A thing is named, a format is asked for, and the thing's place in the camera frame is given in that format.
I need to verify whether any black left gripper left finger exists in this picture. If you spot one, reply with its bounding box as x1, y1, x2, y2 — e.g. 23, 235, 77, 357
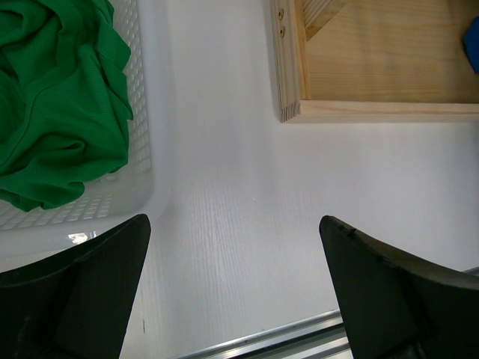
1, 214, 150, 358

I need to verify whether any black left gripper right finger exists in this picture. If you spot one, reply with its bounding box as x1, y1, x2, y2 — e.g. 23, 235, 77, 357
319, 215, 478, 358

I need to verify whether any green tank top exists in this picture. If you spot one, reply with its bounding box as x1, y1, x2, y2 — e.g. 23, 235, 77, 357
1, 1, 133, 212

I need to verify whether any blue tank top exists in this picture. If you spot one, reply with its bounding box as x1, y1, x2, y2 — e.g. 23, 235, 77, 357
463, 17, 479, 74

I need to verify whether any white plastic basket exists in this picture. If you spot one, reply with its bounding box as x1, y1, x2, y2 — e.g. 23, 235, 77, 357
1, 1, 153, 257

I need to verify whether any wooden clothes rack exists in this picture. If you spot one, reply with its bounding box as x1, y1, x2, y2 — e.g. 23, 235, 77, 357
270, 1, 478, 123

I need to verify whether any aluminium mounting rail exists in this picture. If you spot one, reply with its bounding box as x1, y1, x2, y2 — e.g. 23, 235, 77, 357
183, 267, 479, 359

